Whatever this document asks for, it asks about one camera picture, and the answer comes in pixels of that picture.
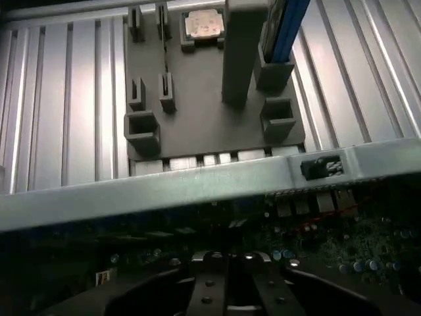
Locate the silver USB port block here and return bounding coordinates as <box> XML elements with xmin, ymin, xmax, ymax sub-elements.
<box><xmin>275</xmin><ymin>196</ymin><xmax>309</xmax><ymax>219</ymax></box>

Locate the white power connector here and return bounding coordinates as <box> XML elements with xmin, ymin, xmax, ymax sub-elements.
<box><xmin>94</xmin><ymin>268</ymin><xmax>118</xmax><ymax>288</ymax></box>

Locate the silver square port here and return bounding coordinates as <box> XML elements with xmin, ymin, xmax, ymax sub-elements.
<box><xmin>315</xmin><ymin>192</ymin><xmax>337</xmax><ymax>212</ymax></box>

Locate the green motherboard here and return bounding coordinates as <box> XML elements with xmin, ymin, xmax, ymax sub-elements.
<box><xmin>65</xmin><ymin>194</ymin><xmax>421</xmax><ymax>307</ymax></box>

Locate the open black PC case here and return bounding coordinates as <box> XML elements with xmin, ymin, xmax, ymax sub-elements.
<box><xmin>0</xmin><ymin>136</ymin><xmax>421</xmax><ymax>316</ymax></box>

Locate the silver network port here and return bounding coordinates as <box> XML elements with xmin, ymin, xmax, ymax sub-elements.
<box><xmin>335</xmin><ymin>190</ymin><xmax>357</xmax><ymax>212</ymax></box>

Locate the grey parts rack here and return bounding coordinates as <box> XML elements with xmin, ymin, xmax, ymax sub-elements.
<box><xmin>122</xmin><ymin>0</ymin><xmax>307</xmax><ymax>163</ymax></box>

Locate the green RAM stick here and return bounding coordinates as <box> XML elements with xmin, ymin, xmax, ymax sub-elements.
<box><xmin>157</xmin><ymin>0</ymin><xmax>169</xmax><ymax>75</ymax></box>

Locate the silver hard disk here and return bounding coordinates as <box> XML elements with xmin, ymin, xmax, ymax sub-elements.
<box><xmin>266</xmin><ymin>0</ymin><xmax>289</xmax><ymax>63</ymax></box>

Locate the silver CPU chip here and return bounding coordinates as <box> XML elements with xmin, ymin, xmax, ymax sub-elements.
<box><xmin>183</xmin><ymin>9</ymin><xmax>224</xmax><ymax>40</ymax></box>

